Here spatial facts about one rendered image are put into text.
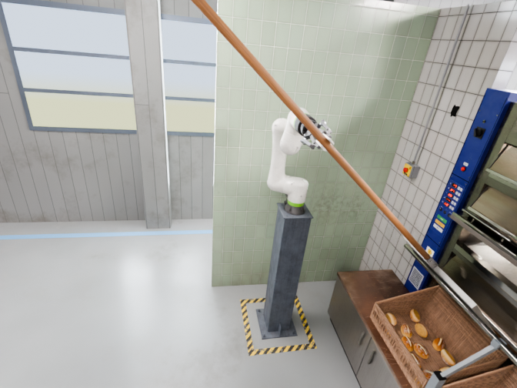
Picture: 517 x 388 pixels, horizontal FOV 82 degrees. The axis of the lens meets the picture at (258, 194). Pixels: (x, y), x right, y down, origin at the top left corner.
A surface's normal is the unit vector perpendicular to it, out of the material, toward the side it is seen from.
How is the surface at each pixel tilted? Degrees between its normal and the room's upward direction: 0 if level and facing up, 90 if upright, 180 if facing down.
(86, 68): 90
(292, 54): 90
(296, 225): 90
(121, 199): 90
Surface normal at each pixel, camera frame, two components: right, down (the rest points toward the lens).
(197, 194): 0.18, 0.47
